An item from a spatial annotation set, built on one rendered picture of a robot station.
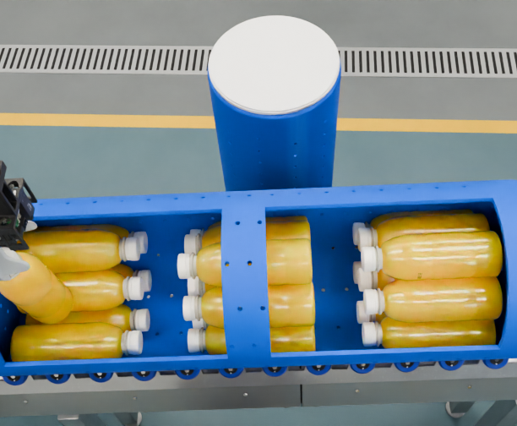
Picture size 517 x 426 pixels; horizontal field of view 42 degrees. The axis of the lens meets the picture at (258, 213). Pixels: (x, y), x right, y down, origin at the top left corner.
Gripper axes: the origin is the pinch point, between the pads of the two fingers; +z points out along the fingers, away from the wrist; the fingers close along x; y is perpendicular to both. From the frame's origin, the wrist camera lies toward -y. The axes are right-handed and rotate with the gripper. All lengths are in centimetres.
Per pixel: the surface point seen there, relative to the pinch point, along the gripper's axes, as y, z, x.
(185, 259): 22.8, 12.2, 5.3
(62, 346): 2.1, 22.0, -4.0
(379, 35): 82, 129, 171
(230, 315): 29.8, 11.0, -4.7
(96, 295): 7.1, 20.4, 3.9
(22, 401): -11.0, 41.6, -6.7
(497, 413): 85, 81, -1
